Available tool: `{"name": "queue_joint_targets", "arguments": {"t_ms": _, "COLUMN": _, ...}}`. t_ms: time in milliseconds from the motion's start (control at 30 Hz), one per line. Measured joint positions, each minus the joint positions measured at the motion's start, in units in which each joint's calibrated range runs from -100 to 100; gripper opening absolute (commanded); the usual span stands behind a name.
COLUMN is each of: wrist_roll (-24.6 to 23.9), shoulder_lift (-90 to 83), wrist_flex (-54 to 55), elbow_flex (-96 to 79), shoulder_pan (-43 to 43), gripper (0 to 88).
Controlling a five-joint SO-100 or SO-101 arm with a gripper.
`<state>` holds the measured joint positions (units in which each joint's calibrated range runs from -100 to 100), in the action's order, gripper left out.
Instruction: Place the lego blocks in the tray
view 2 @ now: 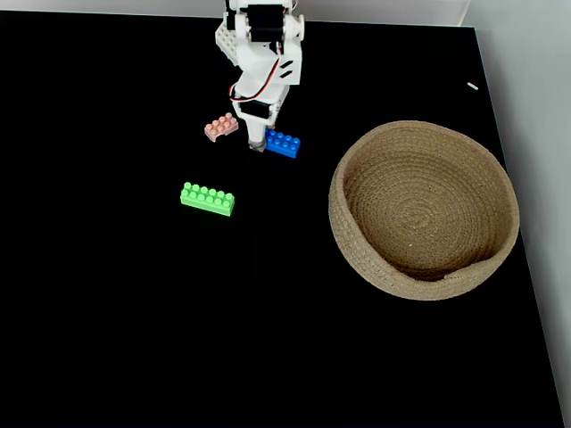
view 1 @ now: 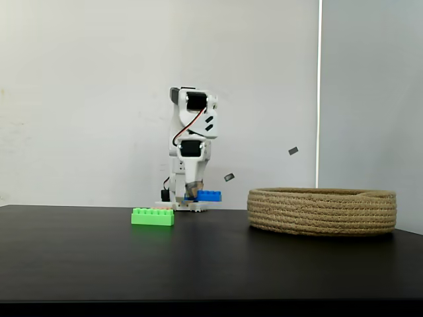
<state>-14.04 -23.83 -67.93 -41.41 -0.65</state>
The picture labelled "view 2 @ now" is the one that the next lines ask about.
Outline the pink lego block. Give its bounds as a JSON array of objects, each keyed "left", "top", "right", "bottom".
[{"left": 203, "top": 111, "right": 240, "bottom": 143}]

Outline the woven tan rope basket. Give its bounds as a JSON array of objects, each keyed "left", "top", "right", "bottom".
[{"left": 327, "top": 119, "right": 521, "bottom": 301}]

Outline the blue lego block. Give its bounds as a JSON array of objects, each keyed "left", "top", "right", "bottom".
[{"left": 264, "top": 128, "right": 302, "bottom": 160}]

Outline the red white black servo cable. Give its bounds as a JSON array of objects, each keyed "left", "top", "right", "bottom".
[{"left": 228, "top": 42, "right": 296, "bottom": 102}]

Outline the green lego block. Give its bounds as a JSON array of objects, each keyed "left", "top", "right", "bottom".
[{"left": 179, "top": 181, "right": 236, "bottom": 218}]

